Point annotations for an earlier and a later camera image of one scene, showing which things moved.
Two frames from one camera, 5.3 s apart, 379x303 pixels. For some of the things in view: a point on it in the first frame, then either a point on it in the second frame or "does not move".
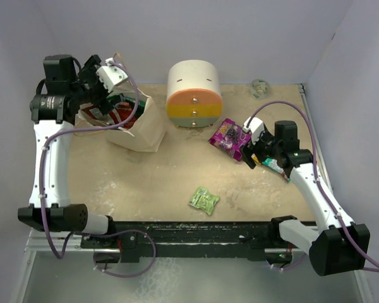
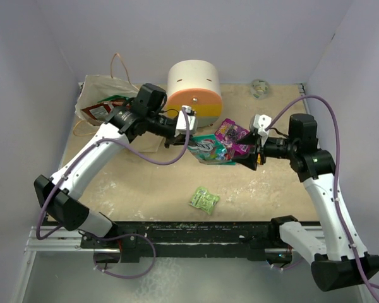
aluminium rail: x=37 y=242 does not move
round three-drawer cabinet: x=194 y=96 does not move
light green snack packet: x=204 y=200 does not move
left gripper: x=90 y=72 -> x=179 y=140
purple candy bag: x=230 y=137 does not move
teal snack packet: x=273 y=164 -> x=208 y=149
